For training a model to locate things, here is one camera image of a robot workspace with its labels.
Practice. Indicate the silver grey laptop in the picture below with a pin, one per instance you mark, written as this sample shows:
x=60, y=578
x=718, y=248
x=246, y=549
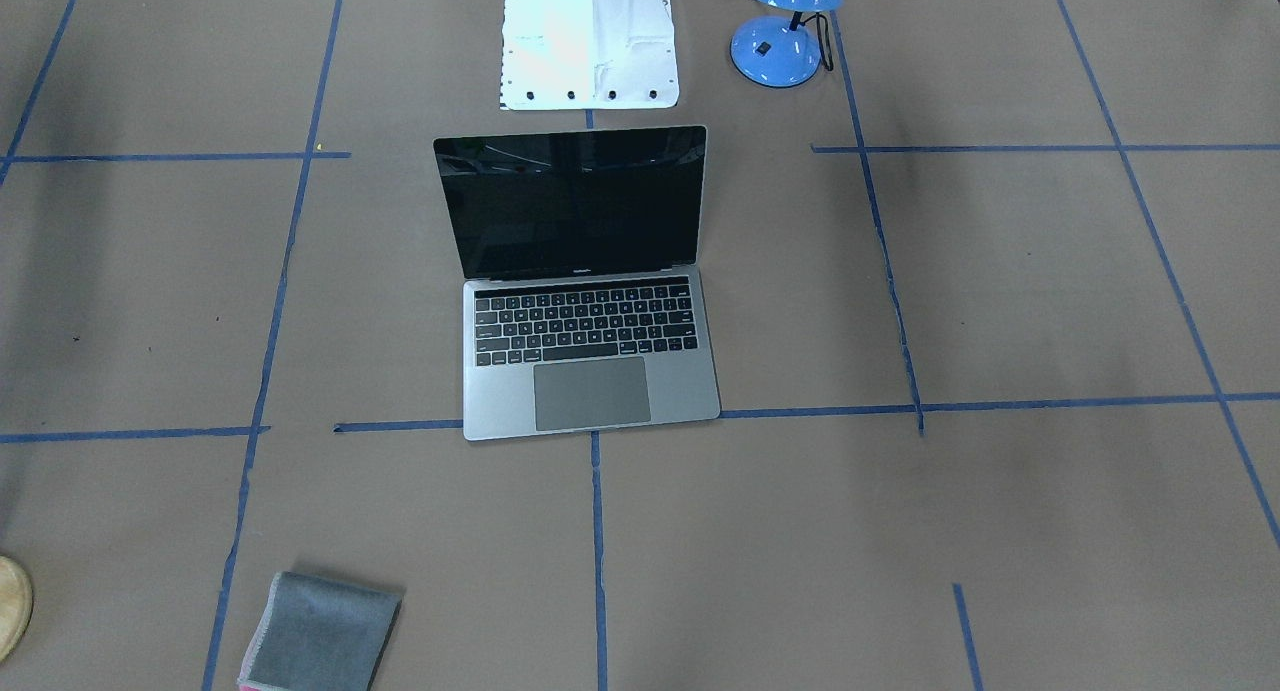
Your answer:
x=582, y=307

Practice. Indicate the blue desk lamp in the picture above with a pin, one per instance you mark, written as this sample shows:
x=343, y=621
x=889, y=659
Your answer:
x=778, y=52

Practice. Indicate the grey folded cloth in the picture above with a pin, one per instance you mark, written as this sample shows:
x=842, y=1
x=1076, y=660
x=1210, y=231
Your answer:
x=318, y=634

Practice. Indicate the wooden mug tree stand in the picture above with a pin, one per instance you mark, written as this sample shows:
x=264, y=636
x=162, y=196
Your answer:
x=17, y=600

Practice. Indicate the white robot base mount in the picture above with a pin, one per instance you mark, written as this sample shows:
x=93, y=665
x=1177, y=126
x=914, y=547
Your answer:
x=588, y=54

